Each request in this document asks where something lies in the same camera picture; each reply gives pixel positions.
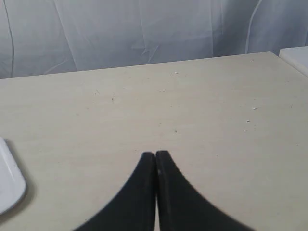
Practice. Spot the white side table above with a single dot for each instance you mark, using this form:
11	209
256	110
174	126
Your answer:
297	57

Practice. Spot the white plastic tray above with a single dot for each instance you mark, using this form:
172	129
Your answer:
12	181

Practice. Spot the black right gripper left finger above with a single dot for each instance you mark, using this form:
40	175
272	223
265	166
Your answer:
133	208

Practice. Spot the grey backdrop cloth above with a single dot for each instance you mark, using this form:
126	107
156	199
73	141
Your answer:
40	37

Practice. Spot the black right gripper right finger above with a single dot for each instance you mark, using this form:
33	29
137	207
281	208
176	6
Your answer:
181	207

